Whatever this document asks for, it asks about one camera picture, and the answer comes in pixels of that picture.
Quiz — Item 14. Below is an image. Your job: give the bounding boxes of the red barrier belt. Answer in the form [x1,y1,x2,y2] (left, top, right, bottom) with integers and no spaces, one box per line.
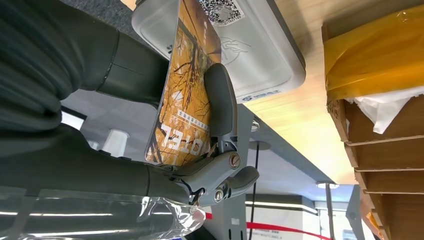
[205,211,332,240]

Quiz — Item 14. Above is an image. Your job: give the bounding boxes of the grey slanted panel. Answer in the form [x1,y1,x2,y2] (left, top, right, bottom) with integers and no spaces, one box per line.
[345,184,366,240]

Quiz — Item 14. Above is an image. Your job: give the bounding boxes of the white card reader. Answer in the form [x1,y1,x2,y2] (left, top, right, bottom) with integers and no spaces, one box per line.
[131,0,307,104]

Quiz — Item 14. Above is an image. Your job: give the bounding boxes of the yellow packing tape strip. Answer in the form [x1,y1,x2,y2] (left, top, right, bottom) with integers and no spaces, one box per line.
[322,4,424,102]

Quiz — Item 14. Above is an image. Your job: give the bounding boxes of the white panel with black frame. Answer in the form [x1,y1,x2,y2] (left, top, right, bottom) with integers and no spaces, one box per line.
[61,105,88,132]

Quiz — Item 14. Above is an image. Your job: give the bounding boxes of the silver stanchion post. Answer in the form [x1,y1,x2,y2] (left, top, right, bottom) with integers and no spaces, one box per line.
[316,181,340,240]

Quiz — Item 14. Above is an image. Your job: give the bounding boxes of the cardboard divider box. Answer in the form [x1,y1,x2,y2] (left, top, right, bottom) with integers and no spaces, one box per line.
[321,3,424,240]

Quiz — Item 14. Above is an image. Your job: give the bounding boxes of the white crumpled paper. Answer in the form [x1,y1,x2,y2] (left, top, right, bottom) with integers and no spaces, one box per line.
[344,86,424,135]

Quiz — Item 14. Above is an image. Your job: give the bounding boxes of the white cylinder post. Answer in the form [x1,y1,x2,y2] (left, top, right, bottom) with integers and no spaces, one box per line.
[101,129,130,159]

